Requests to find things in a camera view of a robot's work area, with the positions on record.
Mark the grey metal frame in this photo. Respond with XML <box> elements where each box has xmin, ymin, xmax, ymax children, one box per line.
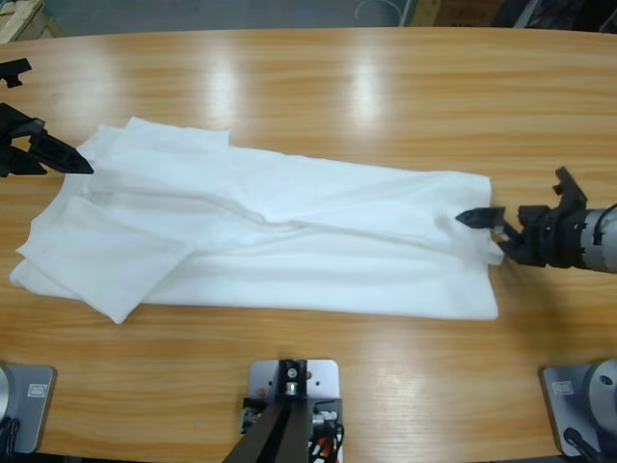
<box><xmin>500</xmin><ymin>0</ymin><xmax>617</xmax><ymax>34</ymax></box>

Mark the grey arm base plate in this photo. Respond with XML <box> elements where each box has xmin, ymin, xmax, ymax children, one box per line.
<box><xmin>0</xmin><ymin>364</ymin><xmax>58</xmax><ymax>454</ymax></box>
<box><xmin>538</xmin><ymin>357</ymin><xmax>617</xmax><ymax>458</ymax></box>

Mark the orange and black cable bundle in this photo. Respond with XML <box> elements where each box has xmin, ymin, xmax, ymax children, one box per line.
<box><xmin>308</xmin><ymin>423</ymin><xmax>346</xmax><ymax>463</ymax></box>

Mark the black clamp with silver fittings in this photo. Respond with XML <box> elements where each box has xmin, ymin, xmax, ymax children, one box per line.
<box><xmin>242</xmin><ymin>395</ymin><xmax>344</xmax><ymax>435</ymax></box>

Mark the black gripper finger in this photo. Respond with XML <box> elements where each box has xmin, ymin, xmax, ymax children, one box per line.
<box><xmin>8</xmin><ymin>152</ymin><xmax>49</xmax><ymax>177</ymax></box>
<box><xmin>454</xmin><ymin>205</ymin><xmax>508</xmax><ymax>230</ymax></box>
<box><xmin>497</xmin><ymin>234</ymin><xmax>527</xmax><ymax>262</ymax></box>
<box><xmin>30</xmin><ymin>129</ymin><xmax>96</xmax><ymax>176</ymax></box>

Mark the dark camera post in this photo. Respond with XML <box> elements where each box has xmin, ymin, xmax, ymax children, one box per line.
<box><xmin>226</xmin><ymin>359</ymin><xmax>310</xmax><ymax>463</ymax></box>

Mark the brown cardboard box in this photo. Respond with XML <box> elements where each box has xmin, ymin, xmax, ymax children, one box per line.
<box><xmin>414</xmin><ymin>0</ymin><xmax>497</xmax><ymax>28</ymax></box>

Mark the black base cable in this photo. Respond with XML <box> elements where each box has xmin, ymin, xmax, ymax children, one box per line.
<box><xmin>563</xmin><ymin>426</ymin><xmax>606</xmax><ymax>463</ymax></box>
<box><xmin>0</xmin><ymin>417</ymin><xmax>21</xmax><ymax>454</ymax></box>

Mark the white T-shirt with black print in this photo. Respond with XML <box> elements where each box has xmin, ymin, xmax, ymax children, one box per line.
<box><xmin>9</xmin><ymin>115</ymin><xmax>505</xmax><ymax>325</ymax></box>

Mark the white mounting block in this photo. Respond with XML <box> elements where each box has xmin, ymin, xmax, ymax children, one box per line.
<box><xmin>248</xmin><ymin>358</ymin><xmax>341</xmax><ymax>463</ymax></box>

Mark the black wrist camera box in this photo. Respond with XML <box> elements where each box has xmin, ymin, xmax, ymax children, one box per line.
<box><xmin>551</xmin><ymin>166</ymin><xmax>589</xmax><ymax>213</ymax></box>
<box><xmin>0</xmin><ymin>57</ymin><xmax>34</xmax><ymax>89</ymax></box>

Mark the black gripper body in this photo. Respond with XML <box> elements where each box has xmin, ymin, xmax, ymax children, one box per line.
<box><xmin>0</xmin><ymin>101</ymin><xmax>48</xmax><ymax>178</ymax></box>
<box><xmin>509</xmin><ymin>204</ymin><xmax>593</xmax><ymax>270</ymax></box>

